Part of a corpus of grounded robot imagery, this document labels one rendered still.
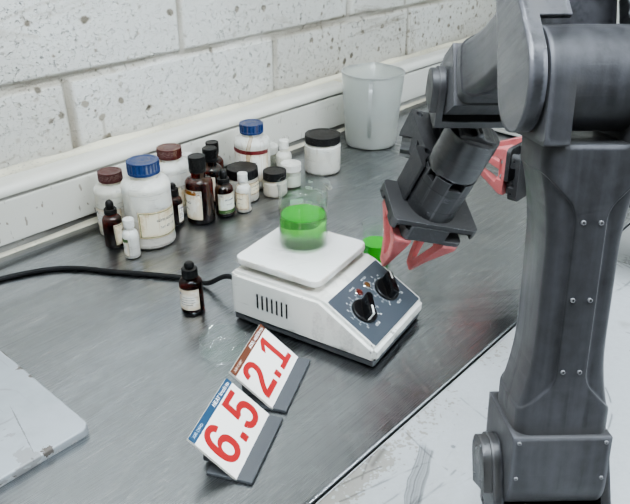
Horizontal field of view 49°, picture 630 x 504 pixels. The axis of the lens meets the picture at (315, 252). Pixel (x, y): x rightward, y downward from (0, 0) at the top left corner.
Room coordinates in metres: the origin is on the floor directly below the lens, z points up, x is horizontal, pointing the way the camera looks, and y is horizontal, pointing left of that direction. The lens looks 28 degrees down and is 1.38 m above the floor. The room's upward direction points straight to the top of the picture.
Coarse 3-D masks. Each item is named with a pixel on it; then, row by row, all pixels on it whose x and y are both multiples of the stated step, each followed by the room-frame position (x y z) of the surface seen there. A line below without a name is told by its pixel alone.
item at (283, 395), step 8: (296, 360) 0.63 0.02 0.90; (304, 360) 0.63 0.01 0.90; (288, 368) 0.61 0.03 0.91; (296, 368) 0.62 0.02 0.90; (304, 368) 0.62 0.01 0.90; (232, 376) 0.56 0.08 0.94; (288, 376) 0.60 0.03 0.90; (296, 376) 0.60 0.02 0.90; (248, 384) 0.56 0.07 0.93; (280, 384) 0.58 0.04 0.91; (288, 384) 0.59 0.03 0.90; (296, 384) 0.59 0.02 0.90; (248, 392) 0.57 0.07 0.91; (256, 392) 0.56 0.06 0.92; (280, 392) 0.57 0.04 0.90; (288, 392) 0.57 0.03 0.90; (256, 400) 0.56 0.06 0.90; (264, 400) 0.55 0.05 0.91; (272, 400) 0.56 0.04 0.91; (280, 400) 0.56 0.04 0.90; (288, 400) 0.56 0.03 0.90; (264, 408) 0.55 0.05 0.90; (272, 408) 0.55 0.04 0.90; (280, 408) 0.55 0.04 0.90
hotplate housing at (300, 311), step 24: (360, 264) 0.74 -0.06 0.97; (240, 288) 0.71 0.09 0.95; (264, 288) 0.69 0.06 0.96; (288, 288) 0.68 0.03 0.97; (312, 288) 0.68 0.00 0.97; (336, 288) 0.68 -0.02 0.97; (408, 288) 0.73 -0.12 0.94; (240, 312) 0.71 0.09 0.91; (264, 312) 0.69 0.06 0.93; (288, 312) 0.68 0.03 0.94; (312, 312) 0.66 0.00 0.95; (336, 312) 0.65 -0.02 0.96; (408, 312) 0.70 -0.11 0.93; (312, 336) 0.66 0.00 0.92; (336, 336) 0.64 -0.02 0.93; (360, 336) 0.63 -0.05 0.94; (360, 360) 0.63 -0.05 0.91
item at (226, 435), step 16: (224, 400) 0.53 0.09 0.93; (240, 400) 0.54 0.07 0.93; (224, 416) 0.51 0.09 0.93; (240, 416) 0.52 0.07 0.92; (256, 416) 0.53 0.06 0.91; (208, 432) 0.48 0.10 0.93; (224, 432) 0.49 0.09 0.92; (240, 432) 0.50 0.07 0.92; (208, 448) 0.47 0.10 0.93; (224, 448) 0.48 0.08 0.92; (240, 448) 0.49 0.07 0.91; (224, 464) 0.46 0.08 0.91
